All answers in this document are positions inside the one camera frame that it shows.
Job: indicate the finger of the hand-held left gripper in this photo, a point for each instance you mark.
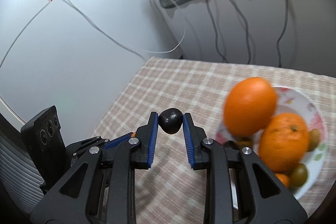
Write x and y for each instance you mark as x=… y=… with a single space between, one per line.
x=115 y=141

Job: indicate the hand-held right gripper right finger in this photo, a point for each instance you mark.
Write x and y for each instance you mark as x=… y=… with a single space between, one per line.
x=187 y=142

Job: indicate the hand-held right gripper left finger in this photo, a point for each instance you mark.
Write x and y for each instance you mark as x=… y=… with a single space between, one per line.
x=153 y=142

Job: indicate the dark brown chestnut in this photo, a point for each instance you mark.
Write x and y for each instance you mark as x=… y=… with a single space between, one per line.
x=170 y=120

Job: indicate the large orange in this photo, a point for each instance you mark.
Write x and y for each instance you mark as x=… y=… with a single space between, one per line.
x=249 y=106

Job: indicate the mandarin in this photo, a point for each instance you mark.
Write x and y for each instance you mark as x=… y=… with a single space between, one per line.
x=283 y=142

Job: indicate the floral white plate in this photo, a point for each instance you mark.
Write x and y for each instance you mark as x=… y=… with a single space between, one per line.
x=296 y=103

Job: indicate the grey ribbed panel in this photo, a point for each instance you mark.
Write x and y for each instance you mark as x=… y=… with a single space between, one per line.
x=15 y=174

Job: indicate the beige checked tablecloth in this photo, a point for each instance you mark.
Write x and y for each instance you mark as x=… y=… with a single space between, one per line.
x=183 y=82

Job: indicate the small orange fruit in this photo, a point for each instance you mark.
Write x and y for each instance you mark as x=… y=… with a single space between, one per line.
x=281 y=180

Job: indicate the small green fruit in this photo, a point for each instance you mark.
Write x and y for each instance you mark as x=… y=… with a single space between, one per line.
x=299 y=174
x=314 y=140

